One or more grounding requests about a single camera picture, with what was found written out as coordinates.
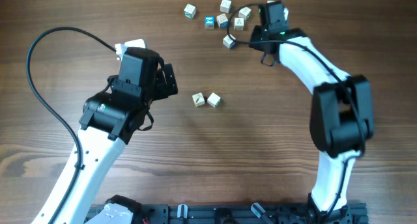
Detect yellow-sided A wooden block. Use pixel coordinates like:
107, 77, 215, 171
233, 18, 245, 31

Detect light blue letter block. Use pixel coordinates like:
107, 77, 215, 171
205, 16, 215, 29

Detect green-sided corner wooden block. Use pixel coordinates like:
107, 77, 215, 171
184, 4, 196, 19

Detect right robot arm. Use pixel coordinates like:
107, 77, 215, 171
250, 1, 375, 219

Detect dark blue number block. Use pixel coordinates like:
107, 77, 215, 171
216, 13, 229, 29

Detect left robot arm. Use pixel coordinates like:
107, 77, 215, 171
34, 47, 178, 223

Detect blue P wooden block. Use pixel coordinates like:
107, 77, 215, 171
223, 35, 236, 49

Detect hammer picture wooden block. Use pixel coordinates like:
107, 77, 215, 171
192, 92, 205, 107

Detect blue T wooden block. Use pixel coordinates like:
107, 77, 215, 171
220, 0, 232, 13

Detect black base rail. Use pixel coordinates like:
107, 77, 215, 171
133, 203, 369, 224

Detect green V wooden block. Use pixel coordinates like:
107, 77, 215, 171
207, 92, 221, 107

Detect green N wooden block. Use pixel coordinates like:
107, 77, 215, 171
238, 7, 252, 20

